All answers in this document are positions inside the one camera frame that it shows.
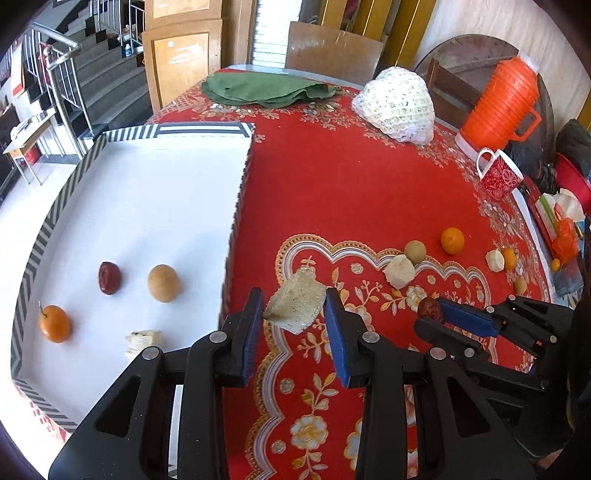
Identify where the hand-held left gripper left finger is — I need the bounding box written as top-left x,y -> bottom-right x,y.
48,287 -> 265,480

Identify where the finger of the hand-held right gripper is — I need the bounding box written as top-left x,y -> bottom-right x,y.
414,318 -> 548,392
436,294 -> 574,357

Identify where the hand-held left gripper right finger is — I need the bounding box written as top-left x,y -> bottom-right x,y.
323,287 -> 536,480

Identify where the red date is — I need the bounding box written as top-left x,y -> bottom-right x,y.
417,296 -> 445,324
98,261 -> 122,295

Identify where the large orange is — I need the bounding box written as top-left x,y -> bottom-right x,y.
440,227 -> 465,256

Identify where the zigzag-patterned white box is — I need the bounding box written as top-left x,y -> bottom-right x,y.
9,122 -> 256,432

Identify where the orange kumquat with stem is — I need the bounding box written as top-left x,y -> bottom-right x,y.
39,301 -> 72,344

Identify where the blue patterned packet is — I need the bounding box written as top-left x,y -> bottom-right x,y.
551,268 -> 583,297

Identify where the red flat tray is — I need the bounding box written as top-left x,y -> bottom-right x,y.
524,182 -> 561,259

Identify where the orange plastic bag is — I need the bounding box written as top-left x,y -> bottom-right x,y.
551,217 -> 580,261

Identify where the green and white tissue pack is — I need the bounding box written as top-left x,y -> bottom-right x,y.
536,188 -> 585,232

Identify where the red floral mug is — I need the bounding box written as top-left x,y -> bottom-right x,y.
475,148 -> 525,201

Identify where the red floral tablecloth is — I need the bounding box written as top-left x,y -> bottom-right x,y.
148,69 -> 555,480

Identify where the black plastic bag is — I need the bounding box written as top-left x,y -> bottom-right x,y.
556,119 -> 591,171
508,138 -> 559,195

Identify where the red plastic basin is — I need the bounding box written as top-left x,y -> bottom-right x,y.
554,152 -> 591,213

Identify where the orange thermos jug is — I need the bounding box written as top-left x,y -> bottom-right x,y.
457,52 -> 542,160

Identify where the white foam net bundle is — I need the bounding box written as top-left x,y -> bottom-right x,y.
352,66 -> 435,145

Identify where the dark wooden chair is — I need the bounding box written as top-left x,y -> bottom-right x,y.
425,58 -> 481,125

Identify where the green leaves bundle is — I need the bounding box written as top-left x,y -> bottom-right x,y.
202,71 -> 342,109

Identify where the round wooden table top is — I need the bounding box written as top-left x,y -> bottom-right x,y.
413,36 -> 555,134

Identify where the wooden door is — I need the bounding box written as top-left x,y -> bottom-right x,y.
143,0 -> 222,112

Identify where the grey staircase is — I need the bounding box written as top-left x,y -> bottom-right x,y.
28,0 -> 155,134

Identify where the brown wooden chair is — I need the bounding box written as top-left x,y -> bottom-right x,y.
286,21 -> 384,86

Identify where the small white desk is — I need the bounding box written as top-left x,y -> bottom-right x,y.
2,112 -> 57,186

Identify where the white louvered door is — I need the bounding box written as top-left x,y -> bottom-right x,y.
252,0 -> 303,65

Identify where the metal stair railing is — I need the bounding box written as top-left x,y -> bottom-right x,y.
21,21 -> 95,155

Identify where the yellow wooden door frame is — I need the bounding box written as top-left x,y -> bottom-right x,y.
318,0 -> 437,70

